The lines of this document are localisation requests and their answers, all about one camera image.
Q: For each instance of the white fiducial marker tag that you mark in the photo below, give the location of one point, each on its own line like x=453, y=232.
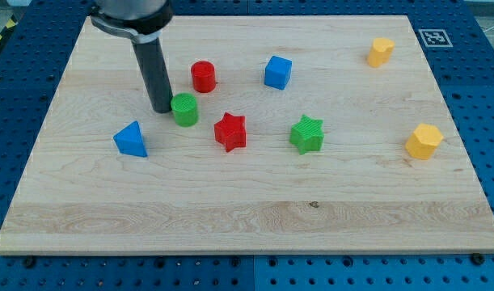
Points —
x=435, y=38

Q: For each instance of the yellow hexagon block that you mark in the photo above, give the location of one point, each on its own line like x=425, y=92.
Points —
x=424, y=141

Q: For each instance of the yellow heart block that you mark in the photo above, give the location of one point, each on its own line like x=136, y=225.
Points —
x=380, y=51

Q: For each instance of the green cylinder block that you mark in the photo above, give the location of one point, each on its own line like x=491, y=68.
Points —
x=185, y=110

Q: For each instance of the red star block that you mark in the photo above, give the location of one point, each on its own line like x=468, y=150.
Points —
x=231, y=131

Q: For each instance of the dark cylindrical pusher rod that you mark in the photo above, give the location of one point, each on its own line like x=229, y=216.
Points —
x=154, y=73

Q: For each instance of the red cylinder block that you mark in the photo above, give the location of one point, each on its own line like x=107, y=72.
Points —
x=203, y=76

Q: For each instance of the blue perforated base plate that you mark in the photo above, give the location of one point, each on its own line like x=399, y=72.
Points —
x=34, y=48

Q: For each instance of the blue triangle block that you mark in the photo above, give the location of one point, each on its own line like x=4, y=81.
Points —
x=129, y=141

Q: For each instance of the blue cube block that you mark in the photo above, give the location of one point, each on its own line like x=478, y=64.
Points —
x=277, y=72

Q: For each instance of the green star block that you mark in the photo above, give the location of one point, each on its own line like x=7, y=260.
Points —
x=307, y=134

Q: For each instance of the wooden board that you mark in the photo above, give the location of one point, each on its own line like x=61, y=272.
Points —
x=362, y=193

